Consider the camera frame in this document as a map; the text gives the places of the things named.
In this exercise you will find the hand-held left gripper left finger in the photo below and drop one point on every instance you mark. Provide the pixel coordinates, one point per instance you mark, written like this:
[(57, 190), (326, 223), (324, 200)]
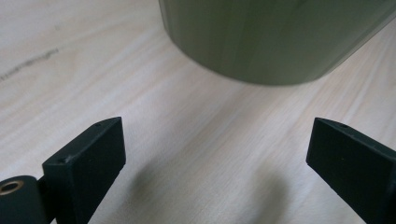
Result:
[(88, 169)]

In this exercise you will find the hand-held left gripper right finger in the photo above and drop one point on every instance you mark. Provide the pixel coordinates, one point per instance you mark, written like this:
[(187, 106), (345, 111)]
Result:
[(355, 165)]

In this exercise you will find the green round trash bin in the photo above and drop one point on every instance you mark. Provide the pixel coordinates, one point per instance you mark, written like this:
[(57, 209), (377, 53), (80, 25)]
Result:
[(264, 37)]

